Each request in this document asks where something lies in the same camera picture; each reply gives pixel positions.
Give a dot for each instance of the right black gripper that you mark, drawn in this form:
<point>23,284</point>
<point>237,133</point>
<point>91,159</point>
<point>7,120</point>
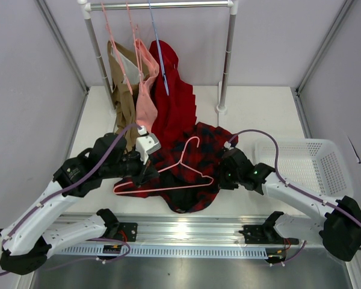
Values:
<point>226,170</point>

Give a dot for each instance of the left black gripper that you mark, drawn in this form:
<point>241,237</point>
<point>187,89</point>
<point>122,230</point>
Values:
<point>145,173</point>

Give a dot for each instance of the red plaid skirt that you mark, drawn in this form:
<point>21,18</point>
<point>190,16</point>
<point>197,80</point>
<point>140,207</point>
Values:
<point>188,170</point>

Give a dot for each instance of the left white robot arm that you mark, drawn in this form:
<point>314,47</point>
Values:
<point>29,242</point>

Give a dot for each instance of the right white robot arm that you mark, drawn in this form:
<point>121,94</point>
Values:
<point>333,222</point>

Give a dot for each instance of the blue hanger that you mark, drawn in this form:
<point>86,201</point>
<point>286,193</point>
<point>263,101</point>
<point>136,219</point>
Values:
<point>161,61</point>

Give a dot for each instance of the pink hanging garment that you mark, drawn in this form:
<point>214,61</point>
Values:
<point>146,112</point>

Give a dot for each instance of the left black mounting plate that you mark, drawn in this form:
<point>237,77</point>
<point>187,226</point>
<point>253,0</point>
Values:
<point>126,232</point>

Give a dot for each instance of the black mounting plate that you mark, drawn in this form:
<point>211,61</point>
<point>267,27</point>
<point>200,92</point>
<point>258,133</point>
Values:
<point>126,232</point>
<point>260,234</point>

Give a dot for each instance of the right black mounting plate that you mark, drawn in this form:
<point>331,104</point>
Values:
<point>260,234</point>

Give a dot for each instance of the white plastic basket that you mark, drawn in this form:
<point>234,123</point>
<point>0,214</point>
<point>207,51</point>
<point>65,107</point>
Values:
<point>316,164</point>

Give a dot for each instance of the red hanging garment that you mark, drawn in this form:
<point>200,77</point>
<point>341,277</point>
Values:
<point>176,112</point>

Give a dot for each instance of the tan hanging garment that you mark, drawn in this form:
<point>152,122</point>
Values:
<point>124,101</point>

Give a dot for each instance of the metal clothes rack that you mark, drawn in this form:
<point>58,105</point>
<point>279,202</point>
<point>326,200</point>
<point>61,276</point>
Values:
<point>87,8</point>

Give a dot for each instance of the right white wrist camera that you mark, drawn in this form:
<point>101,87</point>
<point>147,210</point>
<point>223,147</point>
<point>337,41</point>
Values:
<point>228,146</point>

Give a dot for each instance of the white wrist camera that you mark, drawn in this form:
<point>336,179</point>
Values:
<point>228,146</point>
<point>146,144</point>

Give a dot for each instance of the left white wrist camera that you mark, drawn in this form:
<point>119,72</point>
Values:
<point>146,144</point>

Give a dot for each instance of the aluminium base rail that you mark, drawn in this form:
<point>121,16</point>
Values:
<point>181,230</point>

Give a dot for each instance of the slotted white cable duct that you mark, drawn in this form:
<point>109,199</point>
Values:
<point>136,250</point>

